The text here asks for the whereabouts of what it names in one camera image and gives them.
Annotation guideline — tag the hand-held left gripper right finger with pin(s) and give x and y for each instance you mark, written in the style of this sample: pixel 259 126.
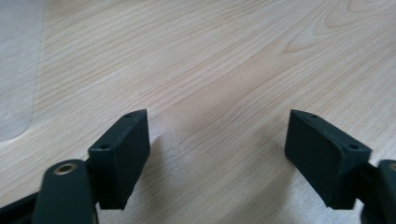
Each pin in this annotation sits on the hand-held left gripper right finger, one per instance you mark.
pixel 323 161

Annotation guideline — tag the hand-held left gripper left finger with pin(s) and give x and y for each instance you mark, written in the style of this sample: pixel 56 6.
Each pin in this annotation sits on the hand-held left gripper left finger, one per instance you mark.
pixel 120 168

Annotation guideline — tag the translucent plastic sheet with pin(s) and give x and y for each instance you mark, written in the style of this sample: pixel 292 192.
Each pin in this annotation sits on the translucent plastic sheet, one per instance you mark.
pixel 15 68

